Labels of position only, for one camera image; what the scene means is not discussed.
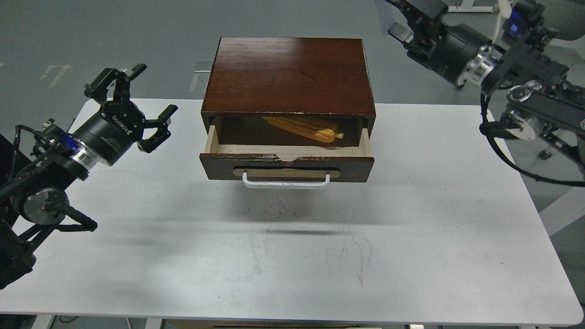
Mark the yellow corn cob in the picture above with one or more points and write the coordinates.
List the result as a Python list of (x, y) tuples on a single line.
[(312, 128)]

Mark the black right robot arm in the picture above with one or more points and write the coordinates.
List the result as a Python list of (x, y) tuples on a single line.
[(542, 103)]

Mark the wooden drawer with white handle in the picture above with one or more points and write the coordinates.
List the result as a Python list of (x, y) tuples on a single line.
[(250, 146)]

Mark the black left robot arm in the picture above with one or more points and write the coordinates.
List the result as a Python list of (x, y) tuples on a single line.
[(37, 166)]

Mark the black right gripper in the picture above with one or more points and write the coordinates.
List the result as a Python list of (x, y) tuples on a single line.
[(443, 49)]

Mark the dark wooden drawer cabinet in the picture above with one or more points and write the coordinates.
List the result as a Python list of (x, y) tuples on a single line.
[(289, 76)]

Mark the white table leg base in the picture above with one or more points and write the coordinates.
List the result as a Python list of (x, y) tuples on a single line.
[(473, 6)]

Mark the grey office chair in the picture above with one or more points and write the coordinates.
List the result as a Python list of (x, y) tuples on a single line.
[(564, 17)]

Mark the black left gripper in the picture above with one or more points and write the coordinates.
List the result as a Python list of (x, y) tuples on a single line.
[(110, 132)]

